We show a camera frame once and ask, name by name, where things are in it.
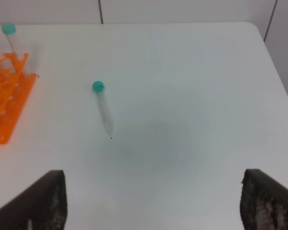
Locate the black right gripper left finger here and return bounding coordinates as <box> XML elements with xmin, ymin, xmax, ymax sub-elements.
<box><xmin>0</xmin><ymin>170</ymin><xmax>68</xmax><ymax>230</ymax></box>

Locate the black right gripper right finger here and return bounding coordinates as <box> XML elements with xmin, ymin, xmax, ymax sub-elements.
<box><xmin>240</xmin><ymin>169</ymin><xmax>288</xmax><ymax>230</ymax></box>

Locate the teal-capped test tube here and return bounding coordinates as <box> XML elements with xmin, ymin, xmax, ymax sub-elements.
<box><xmin>92</xmin><ymin>81</ymin><xmax>114</xmax><ymax>136</ymax></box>

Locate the orange test tube rack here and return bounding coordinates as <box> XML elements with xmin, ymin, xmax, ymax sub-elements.
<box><xmin>0</xmin><ymin>53</ymin><xmax>36</xmax><ymax>145</ymax></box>

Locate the teal-capped tube rightmost back row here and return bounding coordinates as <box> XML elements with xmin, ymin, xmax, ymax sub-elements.
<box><xmin>1</xmin><ymin>23</ymin><xmax>32</xmax><ymax>81</ymax></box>

